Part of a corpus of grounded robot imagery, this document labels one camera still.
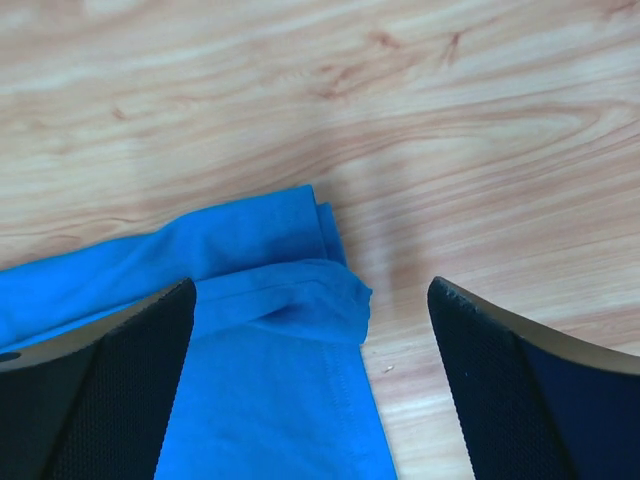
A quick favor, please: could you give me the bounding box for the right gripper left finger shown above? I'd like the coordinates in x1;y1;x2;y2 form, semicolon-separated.
1;279;196;479

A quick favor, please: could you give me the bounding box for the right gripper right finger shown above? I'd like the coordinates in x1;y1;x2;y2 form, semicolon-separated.
427;277;639;479

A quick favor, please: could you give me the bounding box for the blue t shirt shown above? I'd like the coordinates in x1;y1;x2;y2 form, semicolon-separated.
1;186;396;479

